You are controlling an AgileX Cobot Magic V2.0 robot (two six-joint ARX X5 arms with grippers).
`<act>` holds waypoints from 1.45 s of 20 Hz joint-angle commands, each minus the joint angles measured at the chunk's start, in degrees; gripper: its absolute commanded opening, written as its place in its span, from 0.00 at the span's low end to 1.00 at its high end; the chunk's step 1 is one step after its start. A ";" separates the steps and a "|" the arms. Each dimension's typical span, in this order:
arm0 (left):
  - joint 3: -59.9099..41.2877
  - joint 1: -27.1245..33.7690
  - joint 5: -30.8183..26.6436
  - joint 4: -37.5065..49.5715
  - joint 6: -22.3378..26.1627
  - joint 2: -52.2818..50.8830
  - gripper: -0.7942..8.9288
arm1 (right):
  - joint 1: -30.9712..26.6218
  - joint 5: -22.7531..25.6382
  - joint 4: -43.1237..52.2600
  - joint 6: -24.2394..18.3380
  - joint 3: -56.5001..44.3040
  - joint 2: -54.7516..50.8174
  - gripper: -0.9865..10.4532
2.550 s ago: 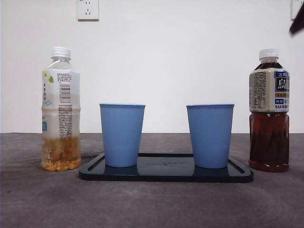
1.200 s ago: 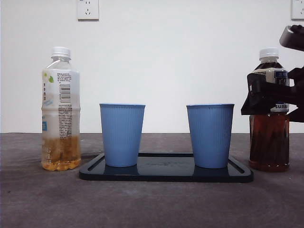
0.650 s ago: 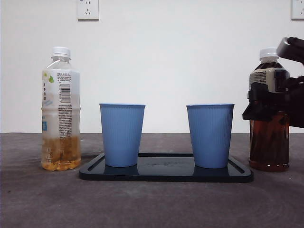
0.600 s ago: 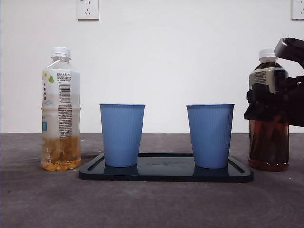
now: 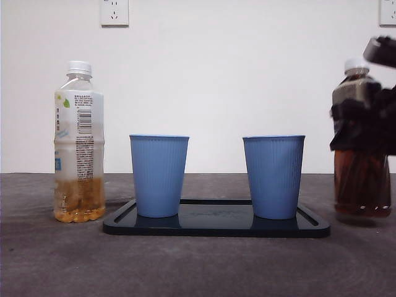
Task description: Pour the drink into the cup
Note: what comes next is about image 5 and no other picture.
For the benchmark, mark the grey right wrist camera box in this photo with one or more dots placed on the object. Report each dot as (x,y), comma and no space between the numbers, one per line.
(380,51)

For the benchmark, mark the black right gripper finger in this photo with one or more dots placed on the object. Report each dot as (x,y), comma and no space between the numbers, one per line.
(355,136)
(349,106)

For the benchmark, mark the dark navy tray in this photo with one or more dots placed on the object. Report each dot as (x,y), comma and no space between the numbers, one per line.
(213,224)

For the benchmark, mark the pale jasmine tea bottle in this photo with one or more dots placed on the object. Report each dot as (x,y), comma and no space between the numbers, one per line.
(79,154)

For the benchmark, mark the white wall socket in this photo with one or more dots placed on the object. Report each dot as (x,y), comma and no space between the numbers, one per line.
(388,12)
(114,12)

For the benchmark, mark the dark oolong tea bottle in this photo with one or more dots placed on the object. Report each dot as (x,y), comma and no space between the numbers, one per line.
(359,185)

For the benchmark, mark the blue ribbed cup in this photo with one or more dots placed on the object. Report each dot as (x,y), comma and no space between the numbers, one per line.
(273,179)
(158,176)

